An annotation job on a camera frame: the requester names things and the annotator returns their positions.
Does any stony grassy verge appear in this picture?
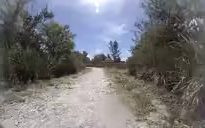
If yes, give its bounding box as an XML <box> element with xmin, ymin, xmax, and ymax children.
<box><xmin>0</xmin><ymin>67</ymin><xmax>91</xmax><ymax>109</ymax></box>
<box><xmin>103</xmin><ymin>65</ymin><xmax>205</xmax><ymax>128</ymax></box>

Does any tall thin tree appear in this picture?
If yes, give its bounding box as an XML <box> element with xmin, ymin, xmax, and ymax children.
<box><xmin>107</xmin><ymin>39</ymin><xmax>123</xmax><ymax>64</ymax></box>

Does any heap of dry branches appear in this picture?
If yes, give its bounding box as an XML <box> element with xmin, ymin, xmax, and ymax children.
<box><xmin>136</xmin><ymin>68</ymin><xmax>205</xmax><ymax>113</ymax></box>

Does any row of green bushes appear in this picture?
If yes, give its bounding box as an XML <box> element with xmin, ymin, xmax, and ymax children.
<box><xmin>125</xmin><ymin>0</ymin><xmax>205</xmax><ymax>88</ymax></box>
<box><xmin>0</xmin><ymin>0</ymin><xmax>92</xmax><ymax>88</ymax></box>

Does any pale gravel path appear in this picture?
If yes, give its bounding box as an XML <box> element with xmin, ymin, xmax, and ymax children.
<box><xmin>0</xmin><ymin>66</ymin><xmax>142</xmax><ymax>128</ymax></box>

